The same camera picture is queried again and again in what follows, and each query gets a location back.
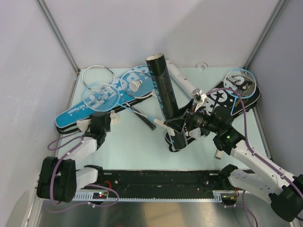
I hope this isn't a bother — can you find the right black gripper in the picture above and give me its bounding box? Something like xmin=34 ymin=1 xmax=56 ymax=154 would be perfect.
xmin=164 ymin=98 xmax=221 ymax=134

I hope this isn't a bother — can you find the shuttlecock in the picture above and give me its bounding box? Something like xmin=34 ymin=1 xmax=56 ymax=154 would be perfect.
xmin=129 ymin=80 xmax=142 ymax=92
xmin=186 ymin=128 xmax=202 ymax=139
xmin=110 ymin=110 xmax=120 ymax=125

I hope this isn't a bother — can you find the black shuttlecock tube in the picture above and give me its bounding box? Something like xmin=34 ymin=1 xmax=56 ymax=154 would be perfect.
xmin=145 ymin=53 xmax=187 ymax=152

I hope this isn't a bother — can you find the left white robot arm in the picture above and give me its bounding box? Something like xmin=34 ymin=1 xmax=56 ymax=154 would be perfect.
xmin=36 ymin=112 xmax=113 ymax=202

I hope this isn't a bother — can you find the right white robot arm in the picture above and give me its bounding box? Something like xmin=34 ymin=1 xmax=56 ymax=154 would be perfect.
xmin=164 ymin=106 xmax=303 ymax=222

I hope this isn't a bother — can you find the shuttlecock on black cover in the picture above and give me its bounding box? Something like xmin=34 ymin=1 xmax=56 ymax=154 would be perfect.
xmin=186 ymin=128 xmax=202 ymax=139

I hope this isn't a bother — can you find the light blue racket left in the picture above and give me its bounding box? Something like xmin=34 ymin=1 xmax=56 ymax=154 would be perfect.
xmin=82 ymin=83 xmax=156 ymax=131

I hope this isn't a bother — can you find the light blue racket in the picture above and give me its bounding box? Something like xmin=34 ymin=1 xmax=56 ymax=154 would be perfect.
xmin=214 ymin=68 xmax=258 ymax=159
xmin=82 ymin=83 xmax=156 ymax=131

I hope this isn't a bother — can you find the white shuttlecock tube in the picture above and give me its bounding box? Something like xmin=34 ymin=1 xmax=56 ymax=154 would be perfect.
xmin=166 ymin=60 xmax=204 ymax=97

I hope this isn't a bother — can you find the blue racket cover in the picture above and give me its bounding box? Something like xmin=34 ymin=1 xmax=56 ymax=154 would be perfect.
xmin=55 ymin=65 xmax=154 ymax=128

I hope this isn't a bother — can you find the white racket white grip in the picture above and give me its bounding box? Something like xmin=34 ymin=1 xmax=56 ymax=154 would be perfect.
xmin=118 ymin=70 xmax=168 ymax=129

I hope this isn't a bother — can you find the clear tube cap far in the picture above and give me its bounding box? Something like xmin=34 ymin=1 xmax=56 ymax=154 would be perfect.
xmin=196 ymin=63 xmax=208 ymax=71

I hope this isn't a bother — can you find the light blue racket right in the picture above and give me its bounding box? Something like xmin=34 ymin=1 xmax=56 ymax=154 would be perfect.
xmin=214 ymin=68 xmax=258 ymax=159

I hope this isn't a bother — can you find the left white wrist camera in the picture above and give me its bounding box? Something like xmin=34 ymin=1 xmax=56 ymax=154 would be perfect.
xmin=76 ymin=119 xmax=91 ymax=132

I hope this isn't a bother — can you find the white frame racket far left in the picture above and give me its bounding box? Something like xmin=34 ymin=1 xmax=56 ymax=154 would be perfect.
xmin=81 ymin=65 xmax=116 ymax=88

